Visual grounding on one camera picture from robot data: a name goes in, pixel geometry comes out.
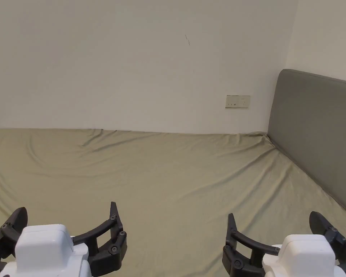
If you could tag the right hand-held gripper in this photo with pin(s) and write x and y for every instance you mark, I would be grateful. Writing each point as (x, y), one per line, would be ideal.
(300, 256)

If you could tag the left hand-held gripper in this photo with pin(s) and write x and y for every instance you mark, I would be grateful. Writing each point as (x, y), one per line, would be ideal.
(46, 254)

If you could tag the grey padded headboard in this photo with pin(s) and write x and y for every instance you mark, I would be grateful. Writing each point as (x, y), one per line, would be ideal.
(311, 127)

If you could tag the bed with beige sheet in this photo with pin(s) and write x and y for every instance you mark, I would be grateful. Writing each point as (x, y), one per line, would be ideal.
(173, 179)

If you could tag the white wall socket plate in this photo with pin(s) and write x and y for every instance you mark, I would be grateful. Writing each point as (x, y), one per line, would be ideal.
(238, 101)

